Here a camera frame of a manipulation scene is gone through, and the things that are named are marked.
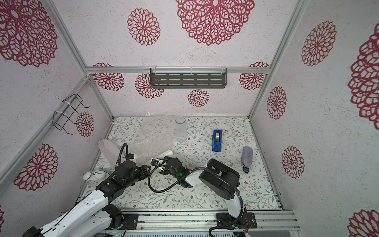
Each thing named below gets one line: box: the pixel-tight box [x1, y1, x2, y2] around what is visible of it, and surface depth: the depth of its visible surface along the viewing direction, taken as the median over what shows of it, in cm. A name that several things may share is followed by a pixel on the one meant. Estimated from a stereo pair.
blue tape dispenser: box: [212, 129, 223, 153], surface depth 102 cm
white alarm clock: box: [82, 169, 111, 188], surface depth 79 cm
